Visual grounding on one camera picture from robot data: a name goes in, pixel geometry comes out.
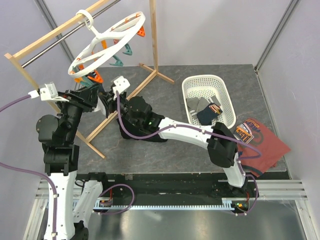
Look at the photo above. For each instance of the white perforated laundry basket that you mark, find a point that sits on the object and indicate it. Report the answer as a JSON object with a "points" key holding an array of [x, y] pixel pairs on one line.
{"points": [[200, 90]]}

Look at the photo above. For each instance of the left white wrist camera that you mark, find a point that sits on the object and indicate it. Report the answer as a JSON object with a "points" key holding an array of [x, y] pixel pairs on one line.
{"points": [[47, 93]]}

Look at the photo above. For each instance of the black folded garment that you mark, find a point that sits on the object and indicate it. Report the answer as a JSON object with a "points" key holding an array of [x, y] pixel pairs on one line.
{"points": [[139, 132]]}

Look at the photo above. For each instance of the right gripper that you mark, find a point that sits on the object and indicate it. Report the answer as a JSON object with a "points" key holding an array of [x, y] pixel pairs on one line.
{"points": [[110, 101]]}

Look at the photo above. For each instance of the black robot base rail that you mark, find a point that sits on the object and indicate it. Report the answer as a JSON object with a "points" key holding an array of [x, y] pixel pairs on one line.
{"points": [[166, 189]]}

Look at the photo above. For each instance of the white sock black stripes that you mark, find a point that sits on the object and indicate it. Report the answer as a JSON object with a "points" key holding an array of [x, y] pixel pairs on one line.
{"points": [[100, 107]]}

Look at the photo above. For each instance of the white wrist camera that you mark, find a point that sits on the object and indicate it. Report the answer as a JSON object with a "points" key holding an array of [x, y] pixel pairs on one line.
{"points": [[120, 85], [47, 93]]}

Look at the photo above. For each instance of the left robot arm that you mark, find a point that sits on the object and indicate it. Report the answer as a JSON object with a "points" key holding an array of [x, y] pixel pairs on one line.
{"points": [[56, 134]]}

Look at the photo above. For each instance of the white round clip hanger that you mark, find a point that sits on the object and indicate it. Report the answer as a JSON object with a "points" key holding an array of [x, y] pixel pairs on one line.
{"points": [[104, 45]]}

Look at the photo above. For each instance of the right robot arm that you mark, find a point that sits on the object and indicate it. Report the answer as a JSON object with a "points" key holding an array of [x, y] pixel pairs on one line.
{"points": [[137, 121]]}

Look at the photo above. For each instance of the dark navy sock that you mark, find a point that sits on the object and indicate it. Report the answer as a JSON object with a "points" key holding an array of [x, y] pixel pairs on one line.
{"points": [[209, 113]]}

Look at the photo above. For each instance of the red printed t-shirt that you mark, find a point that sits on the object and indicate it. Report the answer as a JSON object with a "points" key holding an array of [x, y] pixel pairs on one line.
{"points": [[262, 149]]}

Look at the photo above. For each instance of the grey sock with white stripes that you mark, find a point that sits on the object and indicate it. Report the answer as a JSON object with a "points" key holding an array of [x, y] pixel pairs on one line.
{"points": [[192, 106]]}

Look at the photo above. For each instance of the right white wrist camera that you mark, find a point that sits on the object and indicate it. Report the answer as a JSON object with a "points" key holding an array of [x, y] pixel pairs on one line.
{"points": [[120, 85]]}

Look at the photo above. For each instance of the wooden drying rack frame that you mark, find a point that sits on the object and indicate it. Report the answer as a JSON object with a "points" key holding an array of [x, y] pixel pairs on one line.
{"points": [[154, 72]]}

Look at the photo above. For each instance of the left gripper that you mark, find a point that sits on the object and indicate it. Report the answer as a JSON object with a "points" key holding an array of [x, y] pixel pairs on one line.
{"points": [[85, 97]]}

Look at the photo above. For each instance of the white slotted cable duct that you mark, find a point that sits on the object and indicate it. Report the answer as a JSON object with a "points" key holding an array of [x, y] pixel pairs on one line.
{"points": [[227, 205]]}

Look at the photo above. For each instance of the metal rack rod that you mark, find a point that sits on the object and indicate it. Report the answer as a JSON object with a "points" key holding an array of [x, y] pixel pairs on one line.
{"points": [[51, 46]]}

